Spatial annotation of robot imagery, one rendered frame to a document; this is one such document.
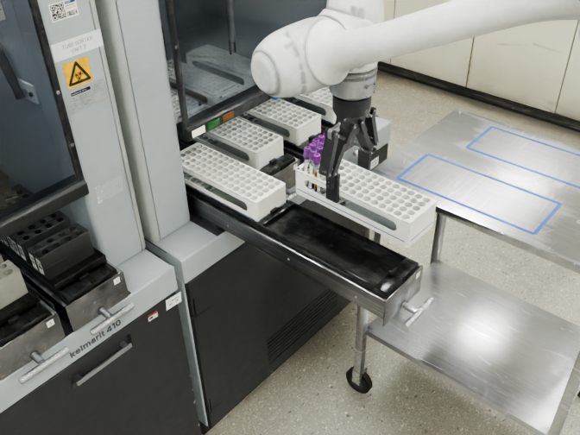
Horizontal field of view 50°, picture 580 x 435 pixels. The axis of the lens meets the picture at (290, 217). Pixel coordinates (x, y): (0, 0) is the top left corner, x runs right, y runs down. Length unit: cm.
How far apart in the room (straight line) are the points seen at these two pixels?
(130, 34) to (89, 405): 78
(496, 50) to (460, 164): 205
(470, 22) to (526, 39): 257
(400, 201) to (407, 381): 96
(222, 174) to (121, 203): 25
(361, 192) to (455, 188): 30
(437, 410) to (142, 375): 96
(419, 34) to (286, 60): 20
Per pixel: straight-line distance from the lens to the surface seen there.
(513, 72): 361
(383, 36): 96
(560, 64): 350
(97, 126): 127
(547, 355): 193
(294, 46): 101
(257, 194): 139
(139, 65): 129
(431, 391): 212
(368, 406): 206
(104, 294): 132
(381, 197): 128
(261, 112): 171
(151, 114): 134
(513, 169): 162
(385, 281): 124
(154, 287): 141
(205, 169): 150
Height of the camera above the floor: 165
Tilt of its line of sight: 37 degrees down
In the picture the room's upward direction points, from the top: 2 degrees counter-clockwise
